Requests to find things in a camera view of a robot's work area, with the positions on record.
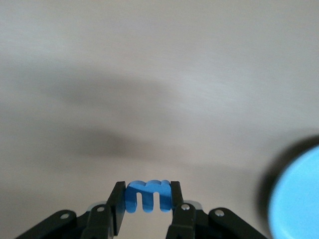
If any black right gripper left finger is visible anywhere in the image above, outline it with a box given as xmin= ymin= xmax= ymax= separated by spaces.
xmin=14 ymin=181 xmax=127 ymax=239

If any blue lowercase letter m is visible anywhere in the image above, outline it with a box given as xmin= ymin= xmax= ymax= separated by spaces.
xmin=124 ymin=179 xmax=173 ymax=215

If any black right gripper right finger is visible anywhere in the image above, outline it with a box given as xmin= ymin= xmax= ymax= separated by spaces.
xmin=165 ymin=181 xmax=269 ymax=239

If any blue plate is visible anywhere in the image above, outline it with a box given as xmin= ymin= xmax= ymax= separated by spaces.
xmin=268 ymin=145 xmax=319 ymax=239

